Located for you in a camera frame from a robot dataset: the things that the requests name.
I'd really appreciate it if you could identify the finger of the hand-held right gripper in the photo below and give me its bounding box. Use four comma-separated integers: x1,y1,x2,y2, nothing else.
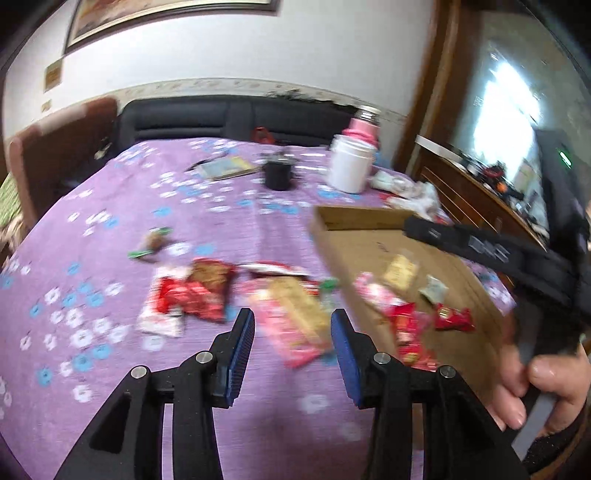
404,216,555,278

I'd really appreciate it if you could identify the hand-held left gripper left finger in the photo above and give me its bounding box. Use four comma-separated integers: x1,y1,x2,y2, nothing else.
54,308,256,480

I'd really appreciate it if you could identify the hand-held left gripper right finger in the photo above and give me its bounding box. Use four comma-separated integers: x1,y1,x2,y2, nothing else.
330,308,529,480

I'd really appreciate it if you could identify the yellow snack packet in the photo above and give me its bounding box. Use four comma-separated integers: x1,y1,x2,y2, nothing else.
382,254,419,287

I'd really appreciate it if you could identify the pink wafer packet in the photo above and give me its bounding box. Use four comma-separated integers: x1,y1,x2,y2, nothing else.
247,276,345,370

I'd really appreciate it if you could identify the large red snack packet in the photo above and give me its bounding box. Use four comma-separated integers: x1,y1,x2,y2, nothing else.
387,302,439,370

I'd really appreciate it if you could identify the cardboard box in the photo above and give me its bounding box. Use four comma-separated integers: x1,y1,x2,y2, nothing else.
308,205,518,450

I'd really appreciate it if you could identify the red brown snack packet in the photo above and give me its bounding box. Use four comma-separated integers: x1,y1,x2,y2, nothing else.
187,257,237,324

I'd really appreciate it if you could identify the small red snack packet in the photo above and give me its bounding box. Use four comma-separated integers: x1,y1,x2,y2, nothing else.
433,302,476,333

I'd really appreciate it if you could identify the clear green-edged cake packet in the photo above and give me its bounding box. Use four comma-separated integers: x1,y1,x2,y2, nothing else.
128,226,174,259

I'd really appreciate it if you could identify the person's right hand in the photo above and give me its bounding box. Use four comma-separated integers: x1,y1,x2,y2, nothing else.
489,318,591,431

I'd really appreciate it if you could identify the wooden cabinet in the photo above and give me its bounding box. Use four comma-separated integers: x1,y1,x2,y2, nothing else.
413,134,555,250

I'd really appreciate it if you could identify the crumpled white plastic bag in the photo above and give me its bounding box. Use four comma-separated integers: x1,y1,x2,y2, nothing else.
388,180,444,217

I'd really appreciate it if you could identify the white knit glove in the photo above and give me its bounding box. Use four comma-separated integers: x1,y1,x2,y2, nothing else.
369,171,402,192

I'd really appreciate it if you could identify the black red toy figure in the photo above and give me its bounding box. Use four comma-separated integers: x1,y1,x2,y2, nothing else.
480,161,513,190

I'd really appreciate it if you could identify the white plastic jar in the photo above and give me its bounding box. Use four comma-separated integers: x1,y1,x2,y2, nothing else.
327,134,376,195

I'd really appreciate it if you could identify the bottle with pink knit sleeve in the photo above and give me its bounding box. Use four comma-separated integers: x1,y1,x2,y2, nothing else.
342,105,382,144

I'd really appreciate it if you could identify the black cup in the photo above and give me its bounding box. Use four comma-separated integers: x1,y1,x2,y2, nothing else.
263,154,296,191

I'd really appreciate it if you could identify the yellow green notebook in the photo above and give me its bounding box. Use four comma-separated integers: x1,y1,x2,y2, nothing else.
196,156,262,182

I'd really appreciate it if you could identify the purple floral tablecloth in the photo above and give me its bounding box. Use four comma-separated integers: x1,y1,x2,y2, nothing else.
0,136,518,480

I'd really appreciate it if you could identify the black sofa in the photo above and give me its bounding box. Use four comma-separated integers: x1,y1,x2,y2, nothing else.
113,95,365,153

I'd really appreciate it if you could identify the brown armchair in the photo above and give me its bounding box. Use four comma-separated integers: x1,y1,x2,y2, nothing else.
7,97,118,222

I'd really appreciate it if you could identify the green patterned cloth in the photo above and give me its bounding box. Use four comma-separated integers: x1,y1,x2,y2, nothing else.
0,173,24,232

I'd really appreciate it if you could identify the large wall mirror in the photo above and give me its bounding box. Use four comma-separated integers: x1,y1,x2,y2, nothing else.
450,9,591,222

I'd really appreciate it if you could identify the small wall plaque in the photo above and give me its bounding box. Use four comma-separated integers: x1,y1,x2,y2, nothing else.
44,60,63,90

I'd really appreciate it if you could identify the large framed wall picture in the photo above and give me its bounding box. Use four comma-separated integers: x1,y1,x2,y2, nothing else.
64,0,282,54

